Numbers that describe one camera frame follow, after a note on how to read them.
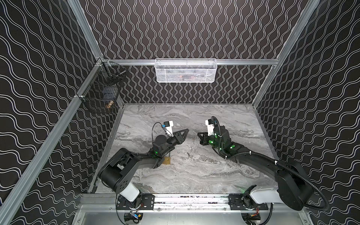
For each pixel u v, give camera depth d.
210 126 0.75
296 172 0.41
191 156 0.91
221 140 0.64
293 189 0.42
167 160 0.88
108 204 0.75
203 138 0.73
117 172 0.46
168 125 0.76
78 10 0.70
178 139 0.74
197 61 0.97
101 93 0.94
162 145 0.66
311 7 0.70
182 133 0.83
